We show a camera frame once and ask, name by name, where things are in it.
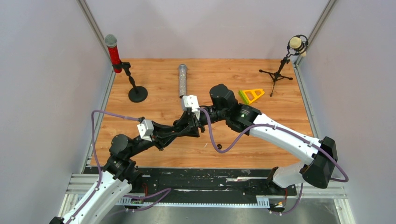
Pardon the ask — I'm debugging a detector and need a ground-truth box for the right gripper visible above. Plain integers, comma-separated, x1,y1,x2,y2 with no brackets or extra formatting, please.
176,106,228,137

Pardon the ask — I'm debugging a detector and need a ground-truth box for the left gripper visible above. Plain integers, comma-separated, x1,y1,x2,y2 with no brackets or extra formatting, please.
127,120,180,158

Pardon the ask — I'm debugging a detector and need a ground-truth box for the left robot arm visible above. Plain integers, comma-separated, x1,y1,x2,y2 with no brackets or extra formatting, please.
50,119,177,224

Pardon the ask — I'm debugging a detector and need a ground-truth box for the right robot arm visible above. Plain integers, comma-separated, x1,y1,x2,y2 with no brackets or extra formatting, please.
181,84,338,195

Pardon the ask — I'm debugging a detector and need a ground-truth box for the silver glitter microphone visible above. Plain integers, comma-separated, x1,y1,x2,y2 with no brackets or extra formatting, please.
178,64,188,98

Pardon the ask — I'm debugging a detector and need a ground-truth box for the green toy brick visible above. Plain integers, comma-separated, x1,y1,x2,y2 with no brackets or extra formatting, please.
238,90,250,105

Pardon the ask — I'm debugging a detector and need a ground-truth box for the yellow triangular plastic piece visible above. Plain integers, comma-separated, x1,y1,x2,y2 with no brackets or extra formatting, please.
243,89,265,104

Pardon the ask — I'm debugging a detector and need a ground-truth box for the red glitter microphone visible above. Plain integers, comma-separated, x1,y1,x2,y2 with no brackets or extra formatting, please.
104,34,122,73

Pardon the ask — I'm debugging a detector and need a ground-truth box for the black tripod mic stand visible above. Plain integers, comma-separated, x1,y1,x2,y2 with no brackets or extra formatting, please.
259,35,309,97

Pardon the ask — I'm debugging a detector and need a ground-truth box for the beige condenser microphone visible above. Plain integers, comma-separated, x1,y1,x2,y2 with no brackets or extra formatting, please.
288,36,309,57

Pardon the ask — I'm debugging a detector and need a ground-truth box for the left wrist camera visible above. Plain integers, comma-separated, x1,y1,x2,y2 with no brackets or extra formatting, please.
137,119,154,142

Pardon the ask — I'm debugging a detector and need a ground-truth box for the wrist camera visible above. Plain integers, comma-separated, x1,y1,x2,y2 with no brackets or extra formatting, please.
181,95,200,120
137,119,154,142

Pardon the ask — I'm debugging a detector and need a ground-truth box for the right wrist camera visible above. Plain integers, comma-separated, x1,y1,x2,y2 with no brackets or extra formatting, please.
181,95,200,120

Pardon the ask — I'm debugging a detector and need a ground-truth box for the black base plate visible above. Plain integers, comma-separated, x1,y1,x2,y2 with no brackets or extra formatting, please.
123,167,297,205

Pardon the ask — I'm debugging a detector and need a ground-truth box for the slotted cable duct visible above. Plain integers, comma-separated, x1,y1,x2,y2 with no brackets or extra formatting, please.
117,195,270,208

